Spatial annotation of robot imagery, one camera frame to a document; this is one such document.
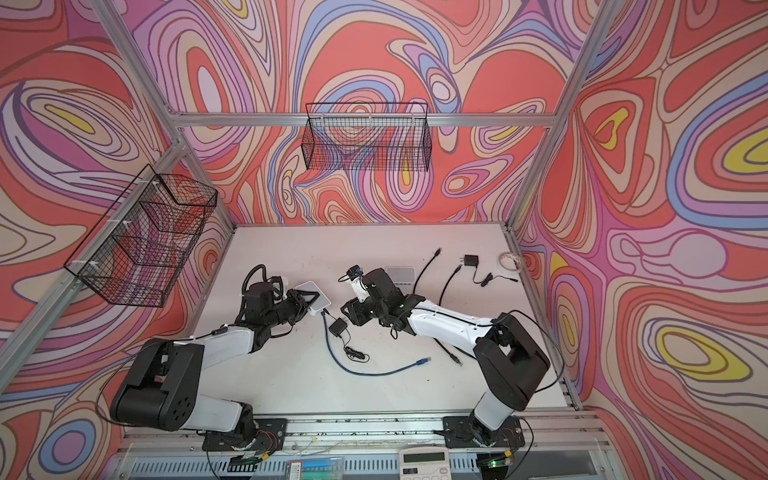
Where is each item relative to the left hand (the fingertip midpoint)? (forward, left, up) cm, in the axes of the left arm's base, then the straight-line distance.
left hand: (322, 294), depth 89 cm
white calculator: (-41, -28, -7) cm, 50 cm away
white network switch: (-3, +1, -1) cm, 3 cm away
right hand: (-6, -10, 0) cm, 11 cm away
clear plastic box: (-42, -3, -10) cm, 43 cm away
